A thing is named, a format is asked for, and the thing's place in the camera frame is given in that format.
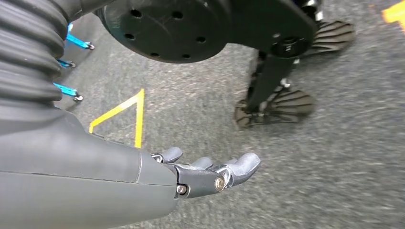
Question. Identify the blue metal shelf rack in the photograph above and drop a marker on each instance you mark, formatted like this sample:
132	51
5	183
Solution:
77	41

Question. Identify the yellow floor tape square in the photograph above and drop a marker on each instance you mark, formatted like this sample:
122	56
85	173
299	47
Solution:
395	14
139	126

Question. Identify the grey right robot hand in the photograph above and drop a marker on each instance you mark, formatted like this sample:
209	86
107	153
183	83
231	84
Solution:
69	183

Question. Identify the black ribbed robot foot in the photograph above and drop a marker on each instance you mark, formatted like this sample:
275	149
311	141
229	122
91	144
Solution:
335	34
291	104

